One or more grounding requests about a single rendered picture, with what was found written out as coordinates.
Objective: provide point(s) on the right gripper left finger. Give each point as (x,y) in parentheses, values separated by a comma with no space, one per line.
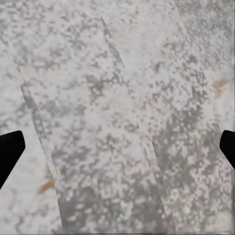
(12,145)

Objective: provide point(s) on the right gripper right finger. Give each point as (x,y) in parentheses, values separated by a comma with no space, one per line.
(227,146)

